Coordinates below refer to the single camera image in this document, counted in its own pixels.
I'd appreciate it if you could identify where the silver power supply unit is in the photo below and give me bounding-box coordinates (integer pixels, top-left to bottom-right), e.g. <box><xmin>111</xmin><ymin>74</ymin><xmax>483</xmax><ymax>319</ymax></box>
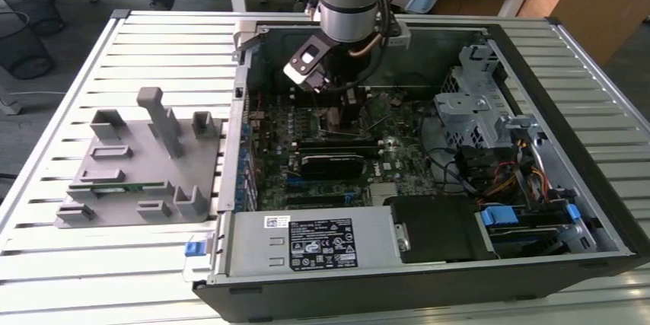
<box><xmin>205</xmin><ymin>206</ymin><xmax>407</xmax><ymax>276</ymax></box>

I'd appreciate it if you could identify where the silver chipset heatsink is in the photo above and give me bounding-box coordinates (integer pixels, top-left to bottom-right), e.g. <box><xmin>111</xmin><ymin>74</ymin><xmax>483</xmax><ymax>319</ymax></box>
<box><xmin>368</xmin><ymin>183</ymin><xmax>398</xmax><ymax>206</ymax></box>

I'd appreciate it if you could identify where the green RAM stick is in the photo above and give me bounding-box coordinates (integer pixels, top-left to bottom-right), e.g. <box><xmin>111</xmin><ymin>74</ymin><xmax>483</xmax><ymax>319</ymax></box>
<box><xmin>68</xmin><ymin>182</ymin><xmax>168</xmax><ymax>193</ymax></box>

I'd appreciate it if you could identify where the silver metal drive cage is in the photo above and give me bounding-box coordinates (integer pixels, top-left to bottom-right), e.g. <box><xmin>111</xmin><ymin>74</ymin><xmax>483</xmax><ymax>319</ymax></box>
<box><xmin>431</xmin><ymin>43</ymin><xmax>542</xmax><ymax>151</ymax></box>

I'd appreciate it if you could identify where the black plastic shroud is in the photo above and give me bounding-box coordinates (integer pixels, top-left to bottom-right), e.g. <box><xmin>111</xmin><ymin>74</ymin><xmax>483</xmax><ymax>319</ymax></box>
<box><xmin>383</xmin><ymin>194</ymin><xmax>498</xmax><ymax>265</ymax></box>

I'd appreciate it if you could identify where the green motherboard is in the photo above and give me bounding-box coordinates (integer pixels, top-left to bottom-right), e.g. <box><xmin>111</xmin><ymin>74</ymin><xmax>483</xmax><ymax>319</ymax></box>
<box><xmin>243</xmin><ymin>87</ymin><xmax>432</xmax><ymax>214</ymax></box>

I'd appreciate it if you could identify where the blue disk carrier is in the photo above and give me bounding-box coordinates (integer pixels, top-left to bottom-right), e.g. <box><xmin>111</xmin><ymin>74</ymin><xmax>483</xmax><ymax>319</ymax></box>
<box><xmin>479</xmin><ymin>206</ymin><xmax>519</xmax><ymax>229</ymax></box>

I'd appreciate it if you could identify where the black graphics card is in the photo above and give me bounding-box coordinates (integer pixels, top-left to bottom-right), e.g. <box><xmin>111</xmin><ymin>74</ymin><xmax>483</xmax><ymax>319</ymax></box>
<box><xmin>299</xmin><ymin>154</ymin><xmax>366</xmax><ymax>180</ymax></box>

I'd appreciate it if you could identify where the CPU socket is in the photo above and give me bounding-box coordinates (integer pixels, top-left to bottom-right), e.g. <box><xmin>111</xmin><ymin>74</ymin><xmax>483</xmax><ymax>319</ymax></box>
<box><xmin>312</xmin><ymin>106</ymin><xmax>371</xmax><ymax>142</ymax></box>

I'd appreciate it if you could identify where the black mesh waste bin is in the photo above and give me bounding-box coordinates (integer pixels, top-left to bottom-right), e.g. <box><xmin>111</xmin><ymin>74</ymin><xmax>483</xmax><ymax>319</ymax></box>
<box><xmin>0</xmin><ymin>0</ymin><xmax>67</xmax><ymax>37</ymax></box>
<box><xmin>0</xmin><ymin>11</ymin><xmax>55</xmax><ymax>81</ymax></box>

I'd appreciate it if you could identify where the black PC case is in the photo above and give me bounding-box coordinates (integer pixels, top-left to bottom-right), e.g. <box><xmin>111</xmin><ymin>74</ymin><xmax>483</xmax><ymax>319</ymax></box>
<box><xmin>191</xmin><ymin>16</ymin><xmax>650</xmax><ymax>324</ymax></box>

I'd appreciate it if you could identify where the black RAM slot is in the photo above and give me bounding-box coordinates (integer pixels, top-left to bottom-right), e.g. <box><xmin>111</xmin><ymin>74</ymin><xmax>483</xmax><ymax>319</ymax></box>
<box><xmin>299</xmin><ymin>151</ymin><xmax>380</xmax><ymax>158</ymax></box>
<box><xmin>287</xmin><ymin>96</ymin><xmax>372</xmax><ymax>103</ymax></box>
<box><xmin>298</xmin><ymin>142</ymin><xmax>380</xmax><ymax>150</ymax></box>
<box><xmin>287</xmin><ymin>91</ymin><xmax>372</xmax><ymax>98</ymax></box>
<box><xmin>287</xmin><ymin>87</ymin><xmax>372</xmax><ymax>94</ymax></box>
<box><xmin>298</xmin><ymin>139</ymin><xmax>380</xmax><ymax>145</ymax></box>
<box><xmin>299</xmin><ymin>146</ymin><xmax>380</xmax><ymax>154</ymax></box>

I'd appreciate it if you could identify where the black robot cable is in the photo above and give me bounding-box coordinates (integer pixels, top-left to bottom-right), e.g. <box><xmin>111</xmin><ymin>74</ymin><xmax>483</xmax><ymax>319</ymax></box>
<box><xmin>355</xmin><ymin>0</ymin><xmax>438</xmax><ymax>86</ymax></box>

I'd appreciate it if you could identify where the wooden cabinet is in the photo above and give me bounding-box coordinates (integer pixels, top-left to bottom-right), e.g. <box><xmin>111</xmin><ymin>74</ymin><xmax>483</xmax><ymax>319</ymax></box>
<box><xmin>516</xmin><ymin>0</ymin><xmax>650</xmax><ymax>67</ymax></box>

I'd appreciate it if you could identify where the grey parts rack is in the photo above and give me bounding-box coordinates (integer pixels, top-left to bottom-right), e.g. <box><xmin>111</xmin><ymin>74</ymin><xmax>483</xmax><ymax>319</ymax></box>
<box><xmin>53</xmin><ymin>87</ymin><xmax>229</xmax><ymax>230</ymax></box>

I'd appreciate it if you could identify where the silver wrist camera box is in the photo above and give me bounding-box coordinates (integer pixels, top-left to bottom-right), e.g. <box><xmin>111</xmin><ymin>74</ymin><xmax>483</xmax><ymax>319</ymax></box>
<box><xmin>282</xmin><ymin>33</ymin><xmax>332</xmax><ymax>94</ymax></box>

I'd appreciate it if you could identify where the blue case latch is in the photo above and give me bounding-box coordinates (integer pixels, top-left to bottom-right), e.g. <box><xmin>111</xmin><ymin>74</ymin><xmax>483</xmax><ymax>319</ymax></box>
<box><xmin>184</xmin><ymin>237</ymin><xmax>209</xmax><ymax>257</ymax></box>

